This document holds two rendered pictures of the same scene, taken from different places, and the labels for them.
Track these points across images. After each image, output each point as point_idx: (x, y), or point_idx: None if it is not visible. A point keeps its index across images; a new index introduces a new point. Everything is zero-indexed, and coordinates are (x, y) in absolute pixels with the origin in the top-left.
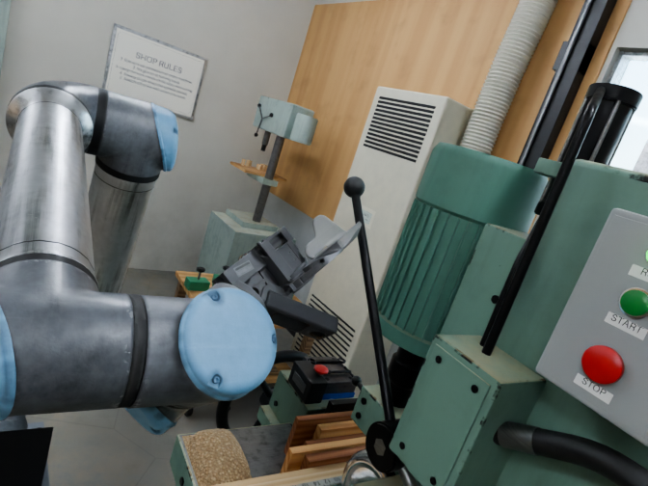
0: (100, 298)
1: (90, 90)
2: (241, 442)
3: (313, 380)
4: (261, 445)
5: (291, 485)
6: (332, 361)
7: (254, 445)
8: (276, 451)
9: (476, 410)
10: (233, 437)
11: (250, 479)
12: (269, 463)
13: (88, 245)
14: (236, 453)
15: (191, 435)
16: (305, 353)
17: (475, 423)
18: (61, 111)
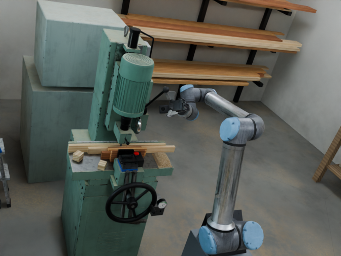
0: (203, 89)
1: (251, 117)
2: (155, 164)
3: (139, 152)
4: (149, 163)
5: (147, 142)
6: (127, 161)
7: (151, 163)
8: (144, 161)
9: None
10: (159, 159)
11: (157, 147)
12: (147, 158)
13: (210, 96)
14: (159, 154)
15: (170, 166)
16: (128, 184)
17: None
18: (245, 113)
